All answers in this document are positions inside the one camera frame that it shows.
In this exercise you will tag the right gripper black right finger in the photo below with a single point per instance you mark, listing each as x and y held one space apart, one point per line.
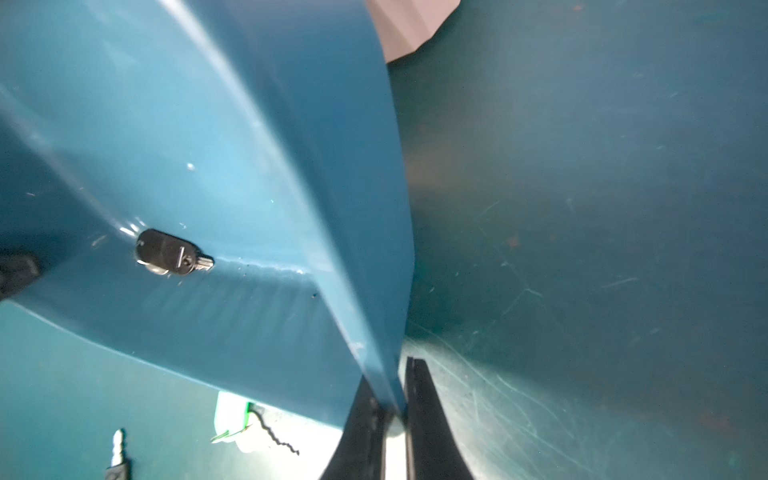
431 450

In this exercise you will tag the pink flower pot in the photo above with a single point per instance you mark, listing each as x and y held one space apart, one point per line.
403 26

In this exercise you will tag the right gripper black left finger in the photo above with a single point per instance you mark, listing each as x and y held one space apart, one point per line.
360 453

